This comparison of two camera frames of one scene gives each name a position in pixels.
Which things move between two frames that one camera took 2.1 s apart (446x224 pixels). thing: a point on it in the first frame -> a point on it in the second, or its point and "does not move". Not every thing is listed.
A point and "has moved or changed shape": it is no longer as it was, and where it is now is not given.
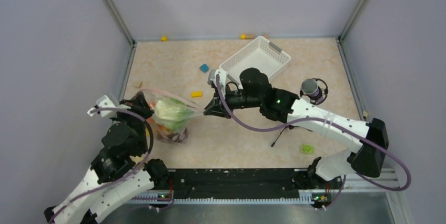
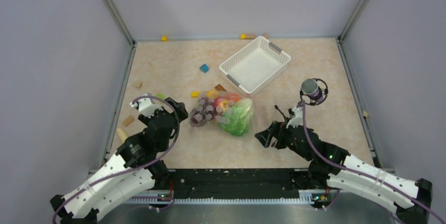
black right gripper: [216, 107] -> [277, 130]
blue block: [204, 68] does not move
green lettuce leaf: [172, 113] has moved or changed shape
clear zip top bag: [169, 121] has moved or changed shape
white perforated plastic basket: [261, 53] does not move
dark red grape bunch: [180, 137] -> [203, 112]
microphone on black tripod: [315, 90] does not move
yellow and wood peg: [244, 36] does not move
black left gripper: [139, 104] -> [180, 110]
